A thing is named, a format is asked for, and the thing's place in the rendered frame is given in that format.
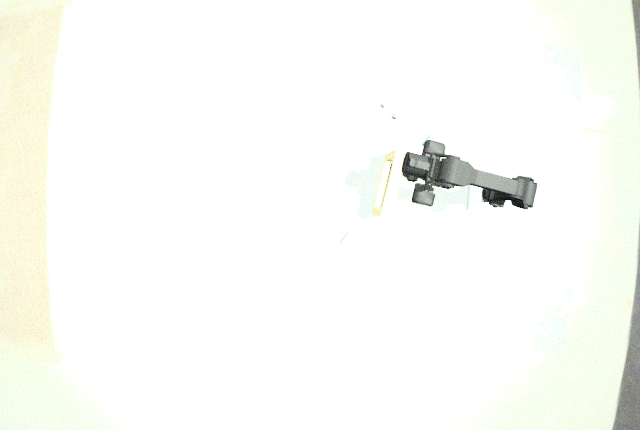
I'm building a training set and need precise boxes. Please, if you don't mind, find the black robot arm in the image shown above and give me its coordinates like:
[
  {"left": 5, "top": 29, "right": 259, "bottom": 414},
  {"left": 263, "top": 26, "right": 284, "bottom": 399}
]
[{"left": 402, "top": 152, "right": 537, "bottom": 210}]

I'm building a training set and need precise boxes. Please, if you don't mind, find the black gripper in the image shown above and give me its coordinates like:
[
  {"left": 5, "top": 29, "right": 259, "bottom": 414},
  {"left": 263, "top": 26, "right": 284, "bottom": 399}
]
[{"left": 411, "top": 140, "right": 446, "bottom": 207}]

